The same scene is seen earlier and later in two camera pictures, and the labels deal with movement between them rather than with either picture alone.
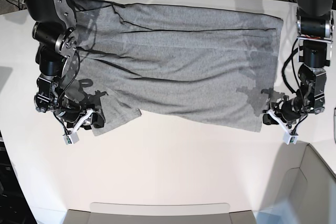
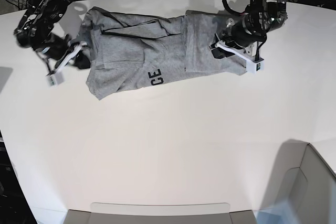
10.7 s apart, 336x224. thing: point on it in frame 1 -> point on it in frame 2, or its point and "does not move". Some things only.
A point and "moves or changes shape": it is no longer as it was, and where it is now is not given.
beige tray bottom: x=107 y=213 does not move
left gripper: x=70 y=112 -> x=57 y=47
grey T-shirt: x=196 y=66 moves or changes shape
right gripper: x=289 y=109 -> x=237 y=35
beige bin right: x=301 y=189 does not move
